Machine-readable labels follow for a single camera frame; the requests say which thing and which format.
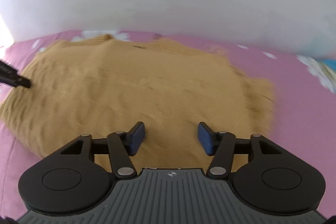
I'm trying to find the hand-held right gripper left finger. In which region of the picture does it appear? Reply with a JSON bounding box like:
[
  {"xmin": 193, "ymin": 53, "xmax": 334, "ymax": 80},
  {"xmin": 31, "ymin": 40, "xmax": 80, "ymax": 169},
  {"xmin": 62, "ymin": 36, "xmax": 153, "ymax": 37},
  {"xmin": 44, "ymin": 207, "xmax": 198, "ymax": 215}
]
[{"xmin": 45, "ymin": 122, "xmax": 145, "ymax": 178}]

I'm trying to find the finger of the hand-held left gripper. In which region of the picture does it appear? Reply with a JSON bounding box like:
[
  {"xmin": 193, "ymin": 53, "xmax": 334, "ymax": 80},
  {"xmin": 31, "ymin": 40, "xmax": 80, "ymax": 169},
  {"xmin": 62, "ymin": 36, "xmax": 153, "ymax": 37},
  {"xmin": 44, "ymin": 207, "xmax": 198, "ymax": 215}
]
[{"xmin": 0, "ymin": 60, "xmax": 31, "ymax": 89}]

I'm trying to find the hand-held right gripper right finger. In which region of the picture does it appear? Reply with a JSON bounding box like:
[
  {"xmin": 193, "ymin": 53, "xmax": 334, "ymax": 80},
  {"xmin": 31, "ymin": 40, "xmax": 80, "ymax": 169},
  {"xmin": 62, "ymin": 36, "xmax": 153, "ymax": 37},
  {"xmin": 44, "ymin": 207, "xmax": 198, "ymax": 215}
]
[{"xmin": 198, "ymin": 122, "xmax": 297, "ymax": 178}]

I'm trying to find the yellow cable-knit cardigan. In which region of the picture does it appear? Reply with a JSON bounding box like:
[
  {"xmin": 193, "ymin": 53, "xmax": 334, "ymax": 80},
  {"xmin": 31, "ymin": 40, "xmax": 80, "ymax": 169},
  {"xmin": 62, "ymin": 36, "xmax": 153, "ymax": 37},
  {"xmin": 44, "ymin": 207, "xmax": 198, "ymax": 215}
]
[{"xmin": 0, "ymin": 34, "xmax": 277, "ymax": 174}]

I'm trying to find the pink floral bed sheet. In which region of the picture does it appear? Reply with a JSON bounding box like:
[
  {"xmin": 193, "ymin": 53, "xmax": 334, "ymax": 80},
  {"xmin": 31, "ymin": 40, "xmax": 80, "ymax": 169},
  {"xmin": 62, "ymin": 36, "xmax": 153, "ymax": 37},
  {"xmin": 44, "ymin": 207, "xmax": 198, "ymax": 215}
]
[{"xmin": 0, "ymin": 30, "xmax": 336, "ymax": 222}]

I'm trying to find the blue patterned cloth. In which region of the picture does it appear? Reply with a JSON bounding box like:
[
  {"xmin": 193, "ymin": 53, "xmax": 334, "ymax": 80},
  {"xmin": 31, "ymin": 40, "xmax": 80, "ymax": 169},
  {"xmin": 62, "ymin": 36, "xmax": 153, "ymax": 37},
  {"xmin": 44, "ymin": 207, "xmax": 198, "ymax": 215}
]
[{"xmin": 316, "ymin": 58, "xmax": 336, "ymax": 76}]

